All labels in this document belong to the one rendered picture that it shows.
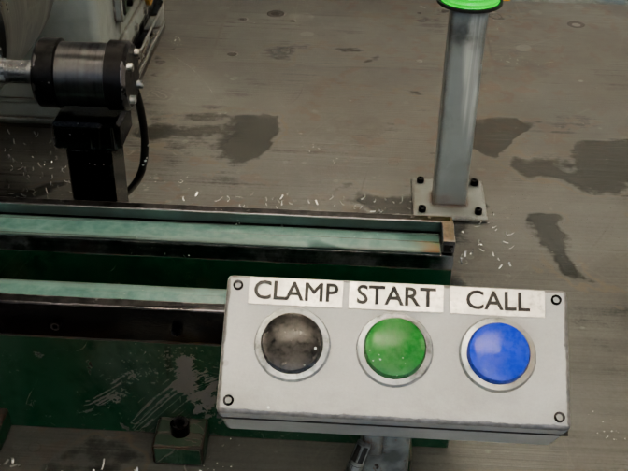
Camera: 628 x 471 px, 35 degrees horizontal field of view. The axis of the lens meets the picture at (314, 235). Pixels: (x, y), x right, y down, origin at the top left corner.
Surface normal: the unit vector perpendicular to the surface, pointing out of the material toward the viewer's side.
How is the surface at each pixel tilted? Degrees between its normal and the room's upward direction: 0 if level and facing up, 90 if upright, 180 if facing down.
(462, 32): 90
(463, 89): 90
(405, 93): 0
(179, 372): 90
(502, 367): 38
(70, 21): 90
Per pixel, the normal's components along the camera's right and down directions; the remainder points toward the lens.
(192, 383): -0.06, 0.56
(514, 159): 0.02, -0.83
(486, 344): -0.05, -0.36
